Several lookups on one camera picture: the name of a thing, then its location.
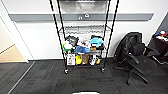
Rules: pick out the blue cloth bag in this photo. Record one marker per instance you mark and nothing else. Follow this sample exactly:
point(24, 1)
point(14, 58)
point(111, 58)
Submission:
point(82, 50)

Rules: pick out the brown box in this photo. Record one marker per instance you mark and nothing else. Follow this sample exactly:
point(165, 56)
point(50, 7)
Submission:
point(85, 59)

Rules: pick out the blue plush toy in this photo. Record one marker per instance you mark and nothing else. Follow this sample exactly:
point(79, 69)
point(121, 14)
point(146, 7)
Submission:
point(96, 42)

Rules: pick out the small yellow item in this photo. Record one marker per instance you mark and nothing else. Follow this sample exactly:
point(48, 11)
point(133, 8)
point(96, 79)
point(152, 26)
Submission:
point(78, 60)

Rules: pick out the white and black item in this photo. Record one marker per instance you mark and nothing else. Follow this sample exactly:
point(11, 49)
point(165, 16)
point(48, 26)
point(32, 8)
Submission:
point(94, 60)

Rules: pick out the flat black item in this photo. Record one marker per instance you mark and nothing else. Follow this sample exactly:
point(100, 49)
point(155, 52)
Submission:
point(97, 36)

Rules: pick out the green and white toy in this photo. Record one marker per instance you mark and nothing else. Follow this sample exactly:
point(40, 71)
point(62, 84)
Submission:
point(67, 47)

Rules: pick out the white printed box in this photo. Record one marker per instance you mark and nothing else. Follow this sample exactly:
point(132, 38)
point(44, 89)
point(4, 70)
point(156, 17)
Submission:
point(70, 59)

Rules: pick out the black office chair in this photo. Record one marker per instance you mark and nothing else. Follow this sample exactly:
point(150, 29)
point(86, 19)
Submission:
point(135, 56)

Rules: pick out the dark office desk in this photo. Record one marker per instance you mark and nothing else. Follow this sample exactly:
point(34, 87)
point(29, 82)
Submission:
point(161, 41)

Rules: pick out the wall sockets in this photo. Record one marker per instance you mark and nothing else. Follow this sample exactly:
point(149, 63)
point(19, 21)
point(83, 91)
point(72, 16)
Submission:
point(84, 16)

